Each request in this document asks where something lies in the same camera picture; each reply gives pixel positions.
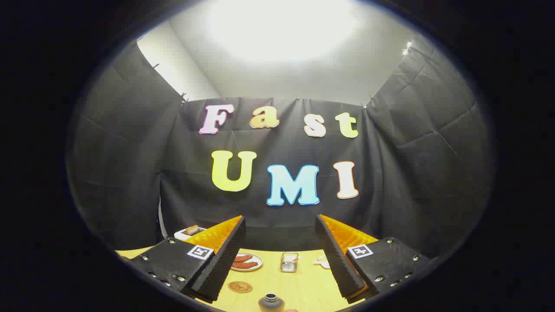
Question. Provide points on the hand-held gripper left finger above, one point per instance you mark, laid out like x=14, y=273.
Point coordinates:
x=225, y=255

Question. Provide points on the toast slice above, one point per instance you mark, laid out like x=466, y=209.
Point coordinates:
x=190, y=229

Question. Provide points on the light wooden table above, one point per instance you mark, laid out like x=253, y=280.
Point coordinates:
x=299, y=290

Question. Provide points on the white round plate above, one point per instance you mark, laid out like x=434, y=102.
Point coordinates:
x=256, y=259

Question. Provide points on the white divided dish with beans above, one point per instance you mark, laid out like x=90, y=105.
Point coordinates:
x=321, y=261

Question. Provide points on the silver bottle with green label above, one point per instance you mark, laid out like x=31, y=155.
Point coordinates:
x=271, y=302

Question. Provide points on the round cork coaster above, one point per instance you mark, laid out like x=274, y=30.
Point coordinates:
x=239, y=287

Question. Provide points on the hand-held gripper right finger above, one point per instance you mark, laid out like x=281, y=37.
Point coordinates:
x=336, y=255

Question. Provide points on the white toaster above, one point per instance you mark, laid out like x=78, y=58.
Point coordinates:
x=184, y=235

